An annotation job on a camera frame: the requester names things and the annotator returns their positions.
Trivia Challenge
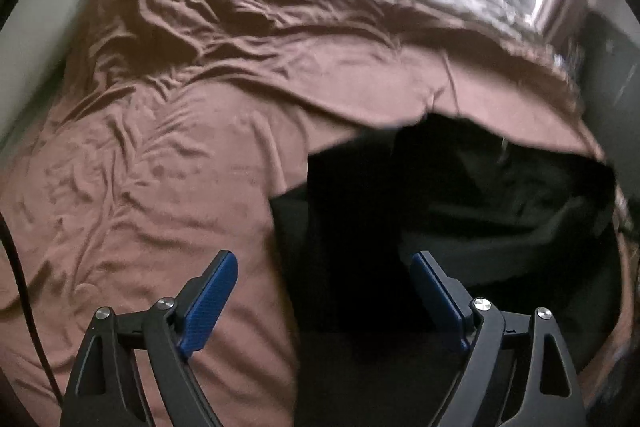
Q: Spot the black long-sleeved shirt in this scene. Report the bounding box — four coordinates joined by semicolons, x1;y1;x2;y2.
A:
269;113;622;427

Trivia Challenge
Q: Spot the black cable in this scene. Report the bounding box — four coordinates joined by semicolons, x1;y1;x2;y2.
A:
0;211;65;410

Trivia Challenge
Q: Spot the brown bed sheet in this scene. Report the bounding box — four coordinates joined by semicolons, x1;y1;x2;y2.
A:
0;67;640;427

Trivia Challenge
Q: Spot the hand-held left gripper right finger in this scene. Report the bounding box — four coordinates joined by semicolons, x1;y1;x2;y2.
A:
410;250;587;427

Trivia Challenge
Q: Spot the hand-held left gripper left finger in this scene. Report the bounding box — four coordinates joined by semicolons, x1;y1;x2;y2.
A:
60;250;239;427

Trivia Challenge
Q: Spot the brown crumpled duvet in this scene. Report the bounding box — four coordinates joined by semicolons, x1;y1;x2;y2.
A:
65;0;608;160

